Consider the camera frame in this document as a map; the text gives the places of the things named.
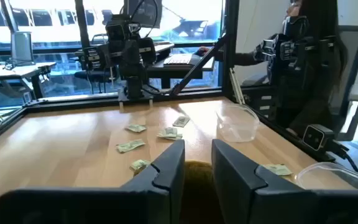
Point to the black table-level camera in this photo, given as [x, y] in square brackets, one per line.
[314, 137]

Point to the white desk black legs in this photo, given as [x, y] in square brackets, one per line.
[17, 71]

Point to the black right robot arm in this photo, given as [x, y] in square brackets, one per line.
[134, 88]

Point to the grey office chair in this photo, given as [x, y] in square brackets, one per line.
[356, 46]

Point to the person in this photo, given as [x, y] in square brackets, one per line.
[306, 102]

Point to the green white sweetener packet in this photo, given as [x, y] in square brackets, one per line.
[181, 121]
[167, 132]
[140, 164]
[177, 137]
[130, 145]
[135, 127]
[278, 169]

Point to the computer keyboard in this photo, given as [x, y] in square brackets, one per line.
[179, 59]

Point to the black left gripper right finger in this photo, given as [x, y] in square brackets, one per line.
[259, 202]

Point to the white rods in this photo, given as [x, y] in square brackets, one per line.
[236, 87]

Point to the computer monitor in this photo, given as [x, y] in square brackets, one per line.
[148, 14]

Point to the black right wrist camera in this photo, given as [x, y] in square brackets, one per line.
[118, 29]

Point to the black drawer cabinet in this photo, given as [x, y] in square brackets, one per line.
[253, 99]

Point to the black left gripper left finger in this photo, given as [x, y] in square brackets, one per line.
[154, 202]

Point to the teal brown ceramic mug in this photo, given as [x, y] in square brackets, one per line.
[199, 186]

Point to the black office chair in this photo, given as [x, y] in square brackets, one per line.
[92, 76]

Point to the grey desktop appliance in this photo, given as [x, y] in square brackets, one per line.
[22, 48]

